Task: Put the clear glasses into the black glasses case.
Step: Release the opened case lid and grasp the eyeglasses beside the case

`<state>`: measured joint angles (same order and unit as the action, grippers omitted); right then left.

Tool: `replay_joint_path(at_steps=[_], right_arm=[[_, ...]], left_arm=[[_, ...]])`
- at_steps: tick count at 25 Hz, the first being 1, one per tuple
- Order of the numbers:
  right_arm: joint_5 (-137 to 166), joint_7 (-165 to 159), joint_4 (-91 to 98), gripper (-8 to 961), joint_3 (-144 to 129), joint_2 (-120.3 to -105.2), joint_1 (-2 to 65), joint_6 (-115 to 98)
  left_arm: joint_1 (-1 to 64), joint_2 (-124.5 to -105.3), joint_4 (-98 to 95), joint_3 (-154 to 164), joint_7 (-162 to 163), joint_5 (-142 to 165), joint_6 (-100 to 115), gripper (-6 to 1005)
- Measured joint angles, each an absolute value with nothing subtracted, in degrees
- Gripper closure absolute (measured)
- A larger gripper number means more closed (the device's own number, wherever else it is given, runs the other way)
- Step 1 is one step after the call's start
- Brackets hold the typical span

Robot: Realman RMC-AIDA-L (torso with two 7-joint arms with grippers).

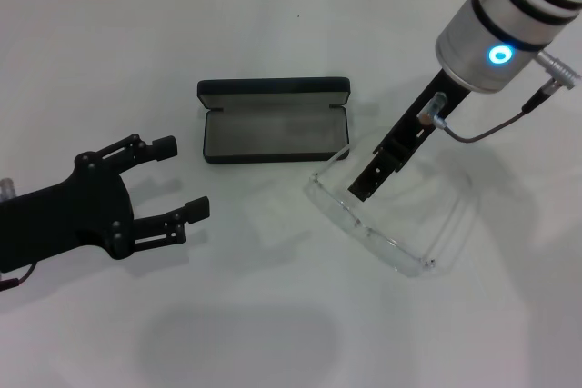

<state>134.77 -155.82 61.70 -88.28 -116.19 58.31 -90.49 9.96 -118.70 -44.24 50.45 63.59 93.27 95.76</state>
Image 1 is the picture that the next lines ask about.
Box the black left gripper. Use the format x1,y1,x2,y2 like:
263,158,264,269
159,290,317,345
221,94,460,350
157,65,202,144
0,133,211,274

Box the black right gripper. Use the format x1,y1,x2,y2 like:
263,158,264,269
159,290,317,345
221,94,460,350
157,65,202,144
348,68,469,203

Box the clear white glasses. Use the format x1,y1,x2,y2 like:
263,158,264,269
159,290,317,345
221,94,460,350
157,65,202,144
303,145,482,278

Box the black glasses case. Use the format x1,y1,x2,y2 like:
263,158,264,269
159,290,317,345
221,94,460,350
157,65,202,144
196,76,351,165

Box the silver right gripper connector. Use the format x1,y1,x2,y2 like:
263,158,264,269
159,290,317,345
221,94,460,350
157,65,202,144
419,91,450,128

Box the dark right gripper cable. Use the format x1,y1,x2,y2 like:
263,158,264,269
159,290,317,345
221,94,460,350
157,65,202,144
443,105,531,142

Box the dark gripper cable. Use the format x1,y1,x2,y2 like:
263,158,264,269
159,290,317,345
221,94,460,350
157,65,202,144
0,263,38,292
443,105,531,142

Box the dark left gripper cable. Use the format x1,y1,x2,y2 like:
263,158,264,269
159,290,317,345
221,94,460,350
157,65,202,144
0,263,38,292

